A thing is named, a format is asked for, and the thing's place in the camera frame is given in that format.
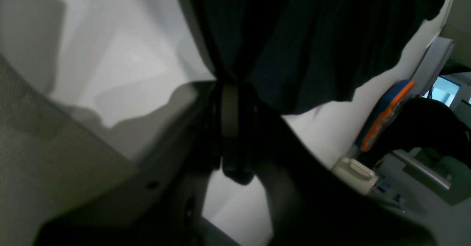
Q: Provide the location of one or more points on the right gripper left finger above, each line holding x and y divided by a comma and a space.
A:
161, 205

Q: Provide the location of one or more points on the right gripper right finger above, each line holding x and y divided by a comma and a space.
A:
308, 204

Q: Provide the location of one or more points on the black T-shirt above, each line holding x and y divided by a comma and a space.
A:
299, 54

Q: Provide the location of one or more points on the white device at table edge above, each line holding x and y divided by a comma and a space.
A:
357, 176

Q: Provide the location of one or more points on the orange blue parts box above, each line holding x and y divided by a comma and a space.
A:
383, 113

